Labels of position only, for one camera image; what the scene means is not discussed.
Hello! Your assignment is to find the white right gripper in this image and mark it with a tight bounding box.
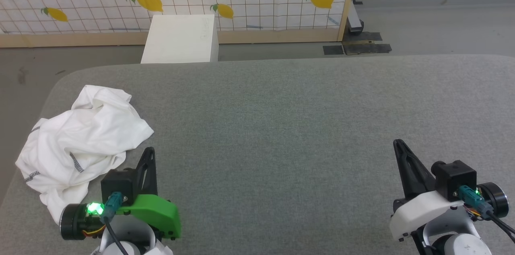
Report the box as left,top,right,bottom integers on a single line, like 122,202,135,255
389,139,464,243

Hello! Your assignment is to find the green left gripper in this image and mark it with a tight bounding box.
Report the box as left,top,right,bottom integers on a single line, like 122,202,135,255
116,147,182,241

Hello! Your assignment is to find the white garment with grey stitching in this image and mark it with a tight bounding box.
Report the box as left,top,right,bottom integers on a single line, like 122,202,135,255
15,85,155,224

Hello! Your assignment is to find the large black floor tape patch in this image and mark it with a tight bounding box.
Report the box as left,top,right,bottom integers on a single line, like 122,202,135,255
342,32,393,55

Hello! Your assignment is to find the white box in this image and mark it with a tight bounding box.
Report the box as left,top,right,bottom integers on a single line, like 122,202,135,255
140,14,219,64

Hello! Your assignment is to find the grey fabric sofa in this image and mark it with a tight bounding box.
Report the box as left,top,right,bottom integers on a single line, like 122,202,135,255
0,55,515,255

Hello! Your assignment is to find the metal partition foot with caster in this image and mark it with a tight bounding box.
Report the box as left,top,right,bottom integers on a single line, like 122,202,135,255
347,0,365,35

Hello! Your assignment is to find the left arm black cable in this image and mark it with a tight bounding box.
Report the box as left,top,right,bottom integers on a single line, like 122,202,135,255
99,191,130,255

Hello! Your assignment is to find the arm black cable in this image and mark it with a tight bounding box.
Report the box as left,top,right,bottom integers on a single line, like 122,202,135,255
99,191,130,255
458,185,515,244

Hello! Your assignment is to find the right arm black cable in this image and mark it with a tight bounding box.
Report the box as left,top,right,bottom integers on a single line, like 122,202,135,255
458,185,515,244

